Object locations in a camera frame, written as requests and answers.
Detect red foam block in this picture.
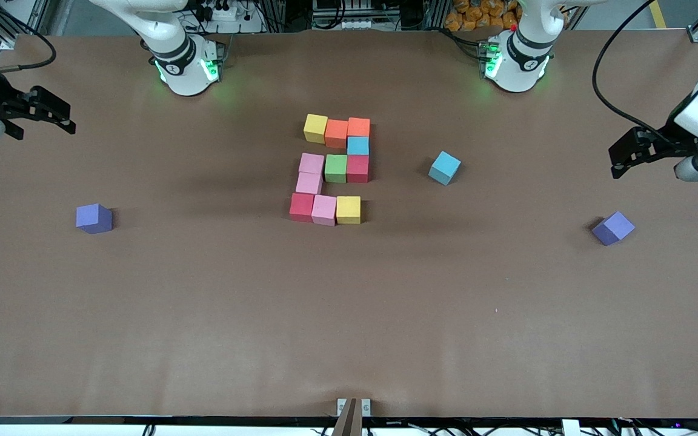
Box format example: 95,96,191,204
289,193,316,223
345,154,371,183

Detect grey table edge bracket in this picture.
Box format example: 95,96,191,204
332,398,372,436

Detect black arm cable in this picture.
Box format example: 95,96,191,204
592,0,668,140
0,0,58,76

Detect white power strip with plugs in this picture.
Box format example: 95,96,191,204
194,0,241,22

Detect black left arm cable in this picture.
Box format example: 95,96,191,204
592,0,668,140

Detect purple foam block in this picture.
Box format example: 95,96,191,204
76,203,114,235
591,211,636,246

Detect pink foam block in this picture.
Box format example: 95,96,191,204
296,173,324,196
311,194,339,227
299,153,327,177

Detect yellow foam block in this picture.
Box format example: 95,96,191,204
336,196,362,225
304,113,329,144

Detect orange snack bags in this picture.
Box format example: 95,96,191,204
445,0,520,32

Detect green foam block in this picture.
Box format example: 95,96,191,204
324,154,348,183

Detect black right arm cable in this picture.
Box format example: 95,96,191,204
0,0,58,76

